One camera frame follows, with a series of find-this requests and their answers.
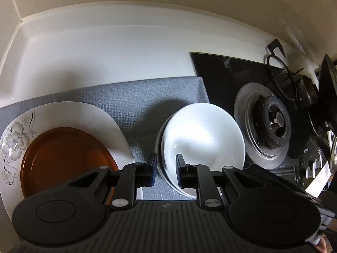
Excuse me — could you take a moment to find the round stove burner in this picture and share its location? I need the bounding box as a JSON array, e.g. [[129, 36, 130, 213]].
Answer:
[[234, 82, 292, 170]]

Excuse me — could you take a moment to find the metal pot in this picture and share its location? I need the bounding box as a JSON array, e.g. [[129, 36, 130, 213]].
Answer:
[[330, 134, 337, 174]]

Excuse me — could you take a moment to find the black burner cap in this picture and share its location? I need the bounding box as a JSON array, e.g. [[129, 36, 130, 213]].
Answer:
[[300, 75, 320, 106]]

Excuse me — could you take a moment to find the white floral square plate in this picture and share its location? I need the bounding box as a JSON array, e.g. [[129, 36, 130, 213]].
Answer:
[[0, 101, 144, 217]]

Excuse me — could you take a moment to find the black wok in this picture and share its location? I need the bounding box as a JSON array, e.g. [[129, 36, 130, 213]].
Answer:
[[308, 54, 337, 137]]

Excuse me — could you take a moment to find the black pot support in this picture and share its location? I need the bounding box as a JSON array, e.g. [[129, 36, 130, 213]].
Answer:
[[265, 39, 319, 110]]

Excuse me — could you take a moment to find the brown round plate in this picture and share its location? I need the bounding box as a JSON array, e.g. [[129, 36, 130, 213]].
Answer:
[[20, 127, 119, 206]]

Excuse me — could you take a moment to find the person's right hand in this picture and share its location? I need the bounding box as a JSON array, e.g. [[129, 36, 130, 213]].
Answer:
[[314, 238, 328, 253]]

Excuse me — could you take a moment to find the black gas stove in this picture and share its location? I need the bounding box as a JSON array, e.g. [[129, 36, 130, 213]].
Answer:
[[190, 52, 332, 187]]

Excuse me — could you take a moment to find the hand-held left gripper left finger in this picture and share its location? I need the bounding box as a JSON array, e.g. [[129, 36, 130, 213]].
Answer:
[[62, 153, 158, 213]]

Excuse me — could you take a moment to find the grey mat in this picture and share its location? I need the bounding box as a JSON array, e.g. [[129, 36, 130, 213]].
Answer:
[[0, 76, 211, 201]]

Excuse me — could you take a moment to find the white bowl with blue pattern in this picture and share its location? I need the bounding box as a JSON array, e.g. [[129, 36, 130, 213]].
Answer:
[[161, 103, 246, 187]]

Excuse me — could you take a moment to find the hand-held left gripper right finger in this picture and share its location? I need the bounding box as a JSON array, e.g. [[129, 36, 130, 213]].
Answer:
[[176, 154, 265, 213]]

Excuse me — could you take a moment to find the cream straight-sided bowl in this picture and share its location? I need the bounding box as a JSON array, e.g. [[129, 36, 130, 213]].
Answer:
[[155, 116, 201, 199]]

